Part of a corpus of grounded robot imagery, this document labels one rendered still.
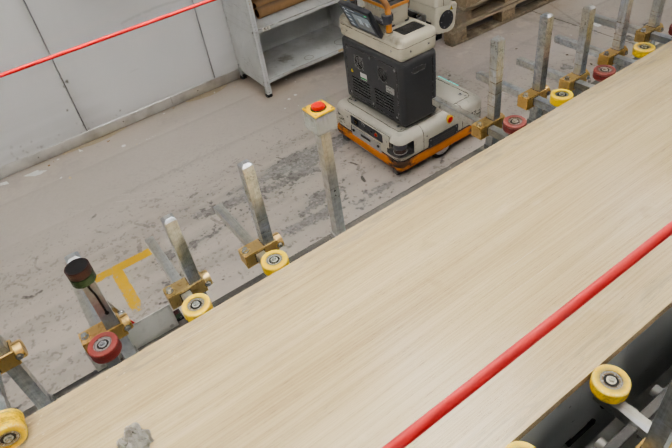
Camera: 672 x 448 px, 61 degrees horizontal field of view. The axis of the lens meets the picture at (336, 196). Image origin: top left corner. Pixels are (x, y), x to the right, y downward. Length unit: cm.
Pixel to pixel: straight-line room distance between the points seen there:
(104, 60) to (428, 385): 337
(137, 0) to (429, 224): 296
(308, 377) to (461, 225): 64
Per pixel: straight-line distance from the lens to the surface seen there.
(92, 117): 436
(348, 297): 155
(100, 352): 165
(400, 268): 160
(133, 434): 146
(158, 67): 437
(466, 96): 350
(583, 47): 255
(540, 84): 240
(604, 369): 145
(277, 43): 472
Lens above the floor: 208
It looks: 40 degrees down
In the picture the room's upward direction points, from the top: 9 degrees counter-clockwise
